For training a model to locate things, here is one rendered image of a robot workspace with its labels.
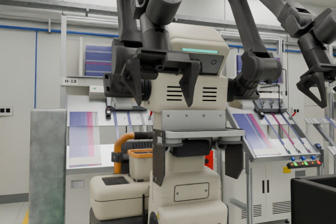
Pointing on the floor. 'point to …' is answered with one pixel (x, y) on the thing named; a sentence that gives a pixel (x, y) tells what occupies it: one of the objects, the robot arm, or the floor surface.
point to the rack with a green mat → (47, 166)
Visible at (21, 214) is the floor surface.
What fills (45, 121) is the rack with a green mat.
